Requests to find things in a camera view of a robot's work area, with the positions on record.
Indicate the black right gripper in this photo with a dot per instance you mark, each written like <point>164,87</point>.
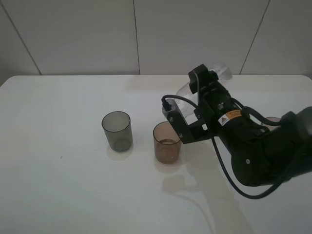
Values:
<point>220,114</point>

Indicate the clear plastic water bottle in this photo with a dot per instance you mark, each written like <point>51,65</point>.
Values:
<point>223,72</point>

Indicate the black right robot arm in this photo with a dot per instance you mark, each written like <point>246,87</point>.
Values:
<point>263,152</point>

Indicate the brown translucent plastic cup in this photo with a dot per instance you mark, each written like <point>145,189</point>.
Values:
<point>167,143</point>

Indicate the purple translucent plastic cup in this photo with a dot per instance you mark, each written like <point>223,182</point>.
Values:
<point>268,124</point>

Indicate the grey translucent plastic cup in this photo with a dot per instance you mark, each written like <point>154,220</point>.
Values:
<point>118,130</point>

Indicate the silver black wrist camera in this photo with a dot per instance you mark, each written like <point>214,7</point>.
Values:
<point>188,133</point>

